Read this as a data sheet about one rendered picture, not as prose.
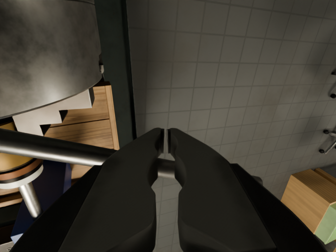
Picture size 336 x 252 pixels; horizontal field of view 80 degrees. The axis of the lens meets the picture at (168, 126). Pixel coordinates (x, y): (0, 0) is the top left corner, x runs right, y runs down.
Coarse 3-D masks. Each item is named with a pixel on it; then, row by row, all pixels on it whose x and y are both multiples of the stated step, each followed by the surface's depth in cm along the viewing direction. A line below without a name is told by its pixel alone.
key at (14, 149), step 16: (0, 128) 10; (0, 144) 10; (16, 144) 10; (32, 144) 10; (48, 144) 10; (64, 144) 11; (80, 144) 11; (64, 160) 11; (80, 160) 11; (96, 160) 11; (160, 160) 13; (160, 176) 13; (256, 176) 15
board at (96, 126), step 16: (96, 96) 52; (80, 112) 52; (96, 112) 54; (112, 112) 53; (48, 128) 51; (64, 128) 53; (80, 128) 54; (96, 128) 56; (112, 128) 55; (96, 144) 58; (112, 144) 60; (80, 176) 61; (0, 192) 54; (16, 192) 56
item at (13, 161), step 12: (0, 120) 32; (12, 120) 28; (0, 156) 28; (12, 156) 28; (24, 156) 30; (0, 168) 28; (12, 168) 30; (24, 168) 30; (36, 168) 32; (0, 180) 30; (12, 180) 30
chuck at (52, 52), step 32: (0, 0) 14; (32, 0) 16; (64, 0) 19; (0, 32) 15; (32, 32) 16; (64, 32) 19; (96, 32) 26; (0, 64) 15; (32, 64) 17; (64, 64) 20; (96, 64) 25; (0, 96) 16; (32, 96) 18; (64, 96) 20
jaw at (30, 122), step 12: (72, 96) 28; (84, 96) 28; (48, 108) 28; (60, 108) 28; (72, 108) 29; (24, 120) 28; (36, 120) 28; (48, 120) 29; (60, 120) 29; (36, 132) 29
